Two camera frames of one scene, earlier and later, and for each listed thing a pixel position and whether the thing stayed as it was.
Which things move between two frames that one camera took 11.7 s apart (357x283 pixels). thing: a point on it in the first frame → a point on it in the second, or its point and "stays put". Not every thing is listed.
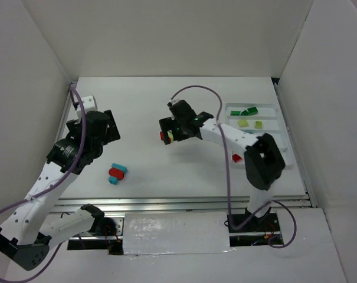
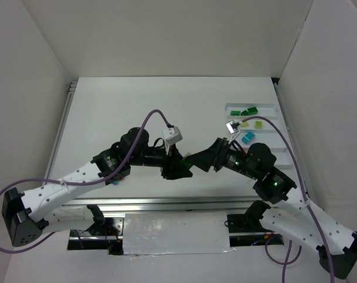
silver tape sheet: x=182 y=233 stays put
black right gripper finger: x=179 y=135 → x=213 y=154
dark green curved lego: x=252 y=111 stays put
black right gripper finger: x=165 y=124 → x=203 y=160
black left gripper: x=112 y=127 → x=169 y=164
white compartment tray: x=257 y=119 stays put
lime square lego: x=258 y=124 stays put
